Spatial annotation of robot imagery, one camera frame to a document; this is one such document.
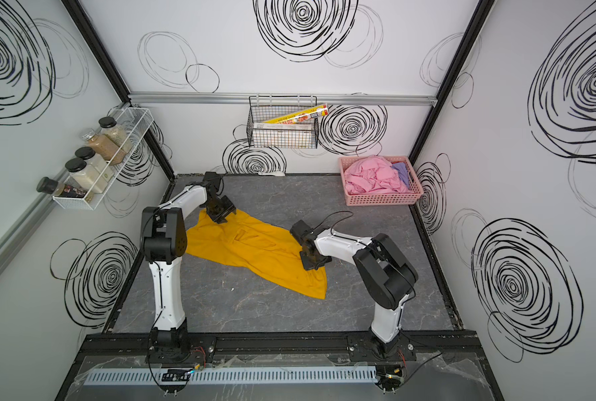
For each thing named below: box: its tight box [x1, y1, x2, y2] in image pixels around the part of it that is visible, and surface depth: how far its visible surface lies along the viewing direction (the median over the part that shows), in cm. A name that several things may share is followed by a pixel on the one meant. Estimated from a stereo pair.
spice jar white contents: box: [75, 146, 115, 182], surface depth 70 cm
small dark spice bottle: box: [36, 177, 66, 197], surface depth 62 cm
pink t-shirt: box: [343, 155, 410, 195], surface depth 110 cm
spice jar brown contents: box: [81, 129, 127, 166], surface depth 74 cm
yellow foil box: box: [262, 103, 330, 125], surface depth 91 cm
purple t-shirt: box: [390, 162, 410, 189], surface depth 117 cm
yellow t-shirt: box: [185, 208, 328, 300], surface depth 96 cm
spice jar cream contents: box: [65, 157, 107, 194], surface depth 67 cm
